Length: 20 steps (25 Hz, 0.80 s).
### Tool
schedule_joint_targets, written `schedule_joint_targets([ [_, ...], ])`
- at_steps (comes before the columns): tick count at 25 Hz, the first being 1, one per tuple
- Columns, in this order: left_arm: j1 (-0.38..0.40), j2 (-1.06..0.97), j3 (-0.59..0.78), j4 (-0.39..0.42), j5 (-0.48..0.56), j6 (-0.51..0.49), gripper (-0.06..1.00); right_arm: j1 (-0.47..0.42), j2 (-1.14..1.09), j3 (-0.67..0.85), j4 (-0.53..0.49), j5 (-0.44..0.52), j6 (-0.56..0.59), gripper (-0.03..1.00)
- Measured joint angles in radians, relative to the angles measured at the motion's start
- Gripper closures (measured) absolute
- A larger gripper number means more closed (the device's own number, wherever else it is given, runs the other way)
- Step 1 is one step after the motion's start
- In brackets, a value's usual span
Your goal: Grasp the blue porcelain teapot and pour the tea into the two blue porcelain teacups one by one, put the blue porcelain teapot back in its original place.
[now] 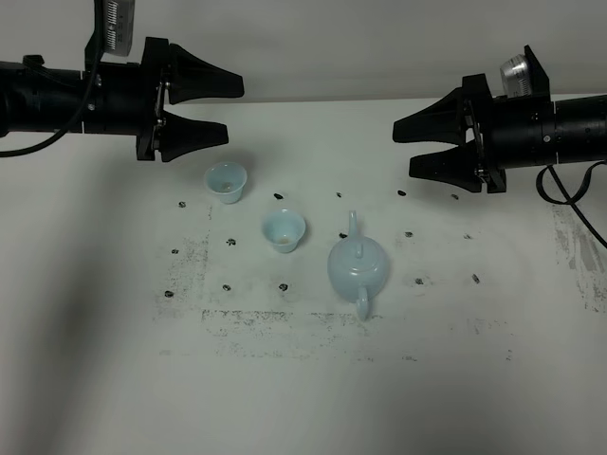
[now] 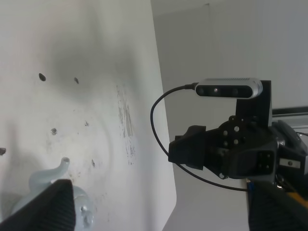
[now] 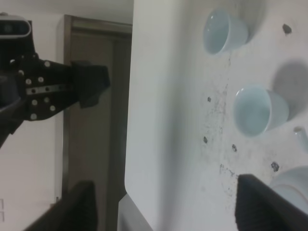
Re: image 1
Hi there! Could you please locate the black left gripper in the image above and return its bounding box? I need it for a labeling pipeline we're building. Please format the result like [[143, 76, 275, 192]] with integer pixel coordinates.
[[83, 37, 245, 163]]

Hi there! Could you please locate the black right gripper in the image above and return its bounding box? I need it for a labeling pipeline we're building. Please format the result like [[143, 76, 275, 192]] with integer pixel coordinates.
[[393, 73, 556, 193]]

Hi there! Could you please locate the light blue porcelain teapot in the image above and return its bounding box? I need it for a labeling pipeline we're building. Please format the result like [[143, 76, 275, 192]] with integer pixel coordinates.
[[327, 210, 389, 321]]

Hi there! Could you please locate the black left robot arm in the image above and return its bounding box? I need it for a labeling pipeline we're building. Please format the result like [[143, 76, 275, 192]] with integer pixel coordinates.
[[1, 37, 245, 162]]

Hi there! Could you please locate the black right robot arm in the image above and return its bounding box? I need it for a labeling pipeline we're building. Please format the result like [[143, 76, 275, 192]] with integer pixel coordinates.
[[393, 74, 606, 193]]

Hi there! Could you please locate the far light blue teacup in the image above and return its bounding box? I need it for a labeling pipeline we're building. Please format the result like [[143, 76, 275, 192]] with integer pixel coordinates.
[[204, 162, 248, 205]]

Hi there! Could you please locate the light blue teacup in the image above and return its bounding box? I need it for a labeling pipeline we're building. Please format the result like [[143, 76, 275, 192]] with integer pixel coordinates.
[[262, 209, 306, 254], [204, 162, 248, 205]]

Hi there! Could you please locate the near light blue teacup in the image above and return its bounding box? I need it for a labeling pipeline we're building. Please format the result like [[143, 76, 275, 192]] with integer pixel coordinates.
[[262, 209, 306, 254]]

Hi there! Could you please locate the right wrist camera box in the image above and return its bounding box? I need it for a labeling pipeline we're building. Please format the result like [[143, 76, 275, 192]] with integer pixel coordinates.
[[500, 45, 550, 99]]

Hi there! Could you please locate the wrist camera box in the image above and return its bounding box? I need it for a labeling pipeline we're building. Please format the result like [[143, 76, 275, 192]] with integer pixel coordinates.
[[500, 45, 550, 99], [84, 0, 136, 64]]

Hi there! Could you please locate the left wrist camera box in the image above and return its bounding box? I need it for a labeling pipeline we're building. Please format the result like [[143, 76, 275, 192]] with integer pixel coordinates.
[[84, 0, 136, 64]]

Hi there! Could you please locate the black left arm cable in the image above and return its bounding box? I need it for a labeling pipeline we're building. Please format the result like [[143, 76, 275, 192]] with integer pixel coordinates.
[[0, 0, 111, 158]]

